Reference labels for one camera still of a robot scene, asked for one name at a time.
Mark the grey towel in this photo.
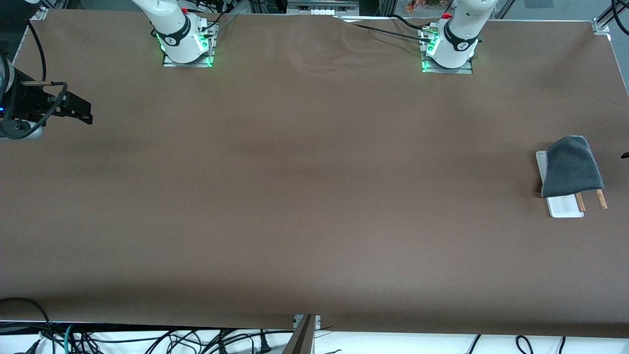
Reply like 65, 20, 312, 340
541, 136, 605, 198

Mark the white rack with wooden bars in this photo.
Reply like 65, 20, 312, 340
536, 150, 609, 218

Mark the orange patterned object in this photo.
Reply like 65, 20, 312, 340
405, 0, 443, 13

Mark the white power strip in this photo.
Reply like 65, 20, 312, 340
287, 0, 359, 15

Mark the wooden beam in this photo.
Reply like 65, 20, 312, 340
283, 315, 317, 354

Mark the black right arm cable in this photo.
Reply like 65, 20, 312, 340
20, 22, 69, 140

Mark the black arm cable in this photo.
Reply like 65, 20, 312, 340
611, 0, 629, 36
20, 22, 69, 140

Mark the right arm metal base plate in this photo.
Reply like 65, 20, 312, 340
162, 20, 217, 68

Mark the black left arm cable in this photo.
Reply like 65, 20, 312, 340
611, 0, 629, 36

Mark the thick black looping cable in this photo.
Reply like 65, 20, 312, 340
0, 297, 55, 354

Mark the short black cable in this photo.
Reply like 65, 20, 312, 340
391, 14, 437, 32

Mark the long black cable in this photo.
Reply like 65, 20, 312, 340
336, 16, 434, 43

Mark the metal table bracket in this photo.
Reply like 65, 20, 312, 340
293, 315, 321, 331

